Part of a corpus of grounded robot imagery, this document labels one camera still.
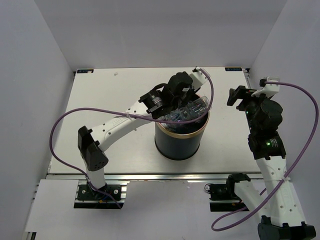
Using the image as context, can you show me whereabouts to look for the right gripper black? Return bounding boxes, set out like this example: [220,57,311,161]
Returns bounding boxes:
[226,85,272,134]

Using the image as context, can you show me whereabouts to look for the clear bottle white blue cap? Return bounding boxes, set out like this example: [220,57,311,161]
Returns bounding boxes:
[159,96,210,123]

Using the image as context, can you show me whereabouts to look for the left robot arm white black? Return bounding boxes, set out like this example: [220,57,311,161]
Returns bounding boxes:
[77,69,208,200]

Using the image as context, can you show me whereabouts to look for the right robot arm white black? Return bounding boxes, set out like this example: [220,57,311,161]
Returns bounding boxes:
[227,85,316,240]

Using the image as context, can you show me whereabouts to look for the black round bin gold rim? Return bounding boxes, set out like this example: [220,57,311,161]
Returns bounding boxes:
[154,113,210,161]

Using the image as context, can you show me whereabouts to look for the right XDOF logo sticker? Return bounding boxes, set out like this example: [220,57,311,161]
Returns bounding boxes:
[224,67,243,72]

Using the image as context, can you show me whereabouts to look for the xdof logo sticker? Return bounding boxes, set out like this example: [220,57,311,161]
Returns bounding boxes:
[224,67,243,72]
[76,69,94,74]

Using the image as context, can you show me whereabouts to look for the left XDOF logo sticker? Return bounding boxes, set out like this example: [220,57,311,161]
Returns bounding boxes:
[76,69,94,74]

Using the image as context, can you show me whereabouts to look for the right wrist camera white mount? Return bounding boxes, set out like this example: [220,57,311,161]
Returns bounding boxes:
[251,76,280,98]

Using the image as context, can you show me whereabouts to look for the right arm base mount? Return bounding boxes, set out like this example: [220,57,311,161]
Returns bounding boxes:
[204,173,251,213]

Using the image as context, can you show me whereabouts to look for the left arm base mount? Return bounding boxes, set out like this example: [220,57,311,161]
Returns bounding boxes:
[73,183,126,210]

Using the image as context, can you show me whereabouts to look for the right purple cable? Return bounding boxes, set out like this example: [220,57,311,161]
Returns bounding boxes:
[211,81,320,232]

